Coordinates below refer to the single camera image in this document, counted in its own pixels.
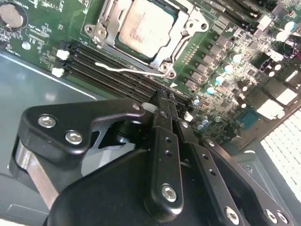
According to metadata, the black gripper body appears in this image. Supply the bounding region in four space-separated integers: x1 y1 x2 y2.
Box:
43 114 222 226

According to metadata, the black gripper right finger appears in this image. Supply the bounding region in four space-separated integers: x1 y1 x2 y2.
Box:
169 93 297 226

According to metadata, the silver CPU plate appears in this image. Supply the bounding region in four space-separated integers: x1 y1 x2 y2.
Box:
117 0 178 59

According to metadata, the metal socket cover frame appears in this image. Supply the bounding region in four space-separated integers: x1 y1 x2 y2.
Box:
94 0 191 69

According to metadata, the thin metal locking lever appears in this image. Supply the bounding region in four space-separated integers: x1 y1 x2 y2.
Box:
95 61 170 78

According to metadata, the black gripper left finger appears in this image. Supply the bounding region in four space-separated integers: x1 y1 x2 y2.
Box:
10 90 185 221

